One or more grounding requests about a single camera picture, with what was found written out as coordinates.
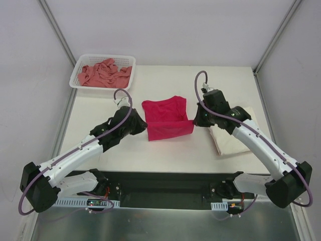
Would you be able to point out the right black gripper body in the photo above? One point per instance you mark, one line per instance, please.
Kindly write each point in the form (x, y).
(198, 120)

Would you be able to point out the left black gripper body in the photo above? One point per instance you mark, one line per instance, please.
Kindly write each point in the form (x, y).
(140, 124)

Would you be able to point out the magenta t shirt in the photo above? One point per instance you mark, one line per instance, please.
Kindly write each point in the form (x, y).
(167, 119)

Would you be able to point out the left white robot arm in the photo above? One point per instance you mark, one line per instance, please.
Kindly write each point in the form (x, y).
(43, 184)

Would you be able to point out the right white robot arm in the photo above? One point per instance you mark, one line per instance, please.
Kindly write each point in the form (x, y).
(288, 180)

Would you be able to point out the folded white t shirt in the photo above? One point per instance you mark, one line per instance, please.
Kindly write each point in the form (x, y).
(225, 143)

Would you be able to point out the salmon pink t shirt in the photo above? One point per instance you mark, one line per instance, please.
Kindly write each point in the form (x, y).
(105, 74)

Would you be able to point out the white plastic basket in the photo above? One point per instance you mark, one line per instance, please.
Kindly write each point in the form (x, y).
(91, 59)

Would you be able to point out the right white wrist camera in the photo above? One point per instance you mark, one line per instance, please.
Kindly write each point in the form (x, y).
(208, 88)

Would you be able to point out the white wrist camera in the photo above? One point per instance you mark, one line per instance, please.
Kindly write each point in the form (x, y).
(208, 88)
(124, 101)

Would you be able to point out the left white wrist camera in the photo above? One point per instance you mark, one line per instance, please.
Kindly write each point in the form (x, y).
(124, 101)

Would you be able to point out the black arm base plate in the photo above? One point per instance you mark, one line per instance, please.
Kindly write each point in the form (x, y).
(190, 191)

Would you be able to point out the left white cable duct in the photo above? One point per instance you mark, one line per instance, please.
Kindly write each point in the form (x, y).
(86, 202)

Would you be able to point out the white cable duct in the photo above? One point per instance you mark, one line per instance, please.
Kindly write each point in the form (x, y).
(86, 202)
(219, 206)

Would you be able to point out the right white cable duct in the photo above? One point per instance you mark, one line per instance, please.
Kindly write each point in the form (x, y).
(219, 206)

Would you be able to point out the right corner aluminium post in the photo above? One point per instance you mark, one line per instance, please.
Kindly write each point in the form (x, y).
(295, 5)

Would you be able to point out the corner aluminium post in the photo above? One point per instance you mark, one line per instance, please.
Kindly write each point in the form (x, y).
(56, 29)
(295, 5)

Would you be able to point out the left corner aluminium post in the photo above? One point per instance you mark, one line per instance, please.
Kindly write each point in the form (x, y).
(56, 29)

